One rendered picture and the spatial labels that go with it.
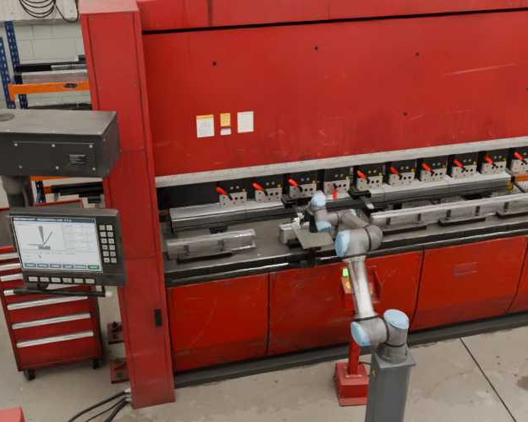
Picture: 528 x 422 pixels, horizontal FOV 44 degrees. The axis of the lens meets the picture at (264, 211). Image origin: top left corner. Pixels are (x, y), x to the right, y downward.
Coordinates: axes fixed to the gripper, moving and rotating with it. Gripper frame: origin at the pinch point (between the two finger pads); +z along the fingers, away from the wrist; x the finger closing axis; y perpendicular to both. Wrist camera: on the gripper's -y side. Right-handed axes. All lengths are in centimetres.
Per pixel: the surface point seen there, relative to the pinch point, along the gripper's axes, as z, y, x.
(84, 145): -109, 10, 113
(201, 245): 8, -2, 60
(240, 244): 10.4, -3.4, 38.0
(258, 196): -14.6, 15.5, 27.5
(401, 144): -31, 30, -55
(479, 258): 22, -30, -113
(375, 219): 6.5, -0.3, -44.5
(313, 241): -10.5, -13.3, 0.8
